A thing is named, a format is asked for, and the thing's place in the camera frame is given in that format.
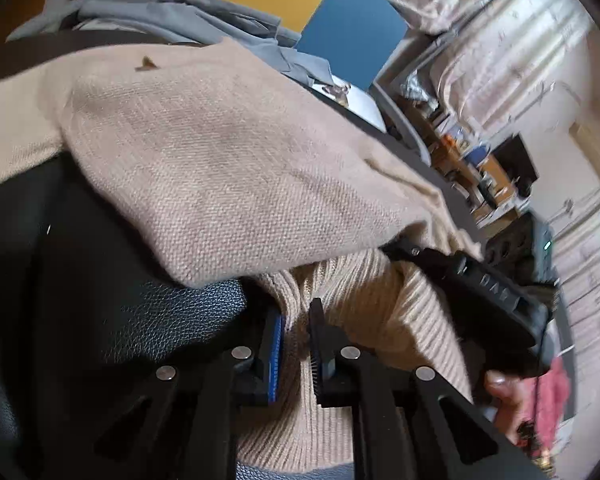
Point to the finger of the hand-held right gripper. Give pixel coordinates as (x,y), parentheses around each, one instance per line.
(425,257)

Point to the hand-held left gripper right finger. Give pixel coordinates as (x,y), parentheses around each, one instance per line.
(322,360)

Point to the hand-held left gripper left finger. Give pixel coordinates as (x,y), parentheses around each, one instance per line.
(275,360)

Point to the beige knit sweater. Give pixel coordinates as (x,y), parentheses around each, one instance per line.
(230,170)

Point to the person's right hand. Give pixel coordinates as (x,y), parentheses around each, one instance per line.
(505,395)

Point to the cluttered wooden side desk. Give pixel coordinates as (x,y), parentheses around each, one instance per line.
(495,170)

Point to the blue container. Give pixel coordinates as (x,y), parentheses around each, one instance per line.
(477,155)

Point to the black monitor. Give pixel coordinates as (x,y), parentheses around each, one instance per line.
(517,162)

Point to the floral white curtain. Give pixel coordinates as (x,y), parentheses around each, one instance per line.
(505,60)

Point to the grey yellow blue chair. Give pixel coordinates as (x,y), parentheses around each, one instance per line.
(360,35)

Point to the grey-blue garment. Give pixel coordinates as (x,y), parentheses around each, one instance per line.
(180,15)

